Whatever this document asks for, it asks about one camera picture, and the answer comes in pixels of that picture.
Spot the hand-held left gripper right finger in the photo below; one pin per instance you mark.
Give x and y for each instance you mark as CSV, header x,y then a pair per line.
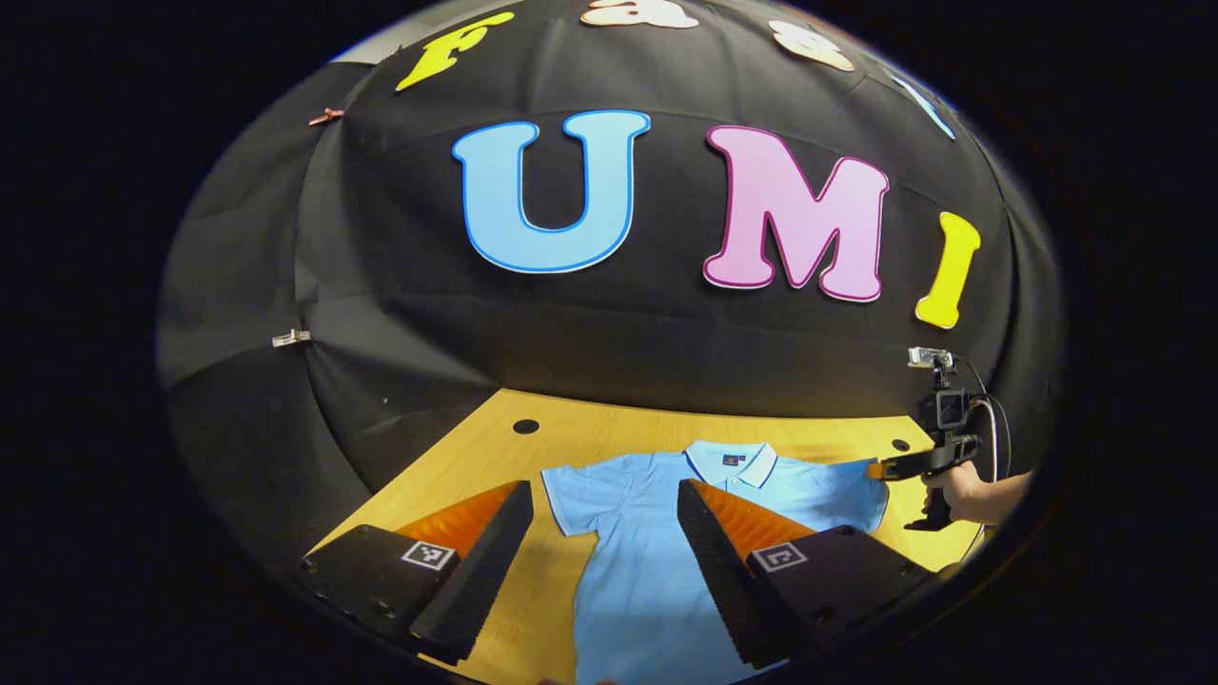
x,y
709,561

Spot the orange spring clamp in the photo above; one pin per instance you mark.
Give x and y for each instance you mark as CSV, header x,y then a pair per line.
x,y
326,116

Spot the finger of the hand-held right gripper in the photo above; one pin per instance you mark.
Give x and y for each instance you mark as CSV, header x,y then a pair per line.
x,y
913,463

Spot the light blue T-shirt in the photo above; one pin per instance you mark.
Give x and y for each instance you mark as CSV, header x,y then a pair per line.
x,y
647,476

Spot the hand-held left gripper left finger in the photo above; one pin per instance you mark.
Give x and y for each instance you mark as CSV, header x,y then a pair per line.
x,y
490,561

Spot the white clip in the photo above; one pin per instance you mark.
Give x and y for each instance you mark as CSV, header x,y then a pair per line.
x,y
290,338

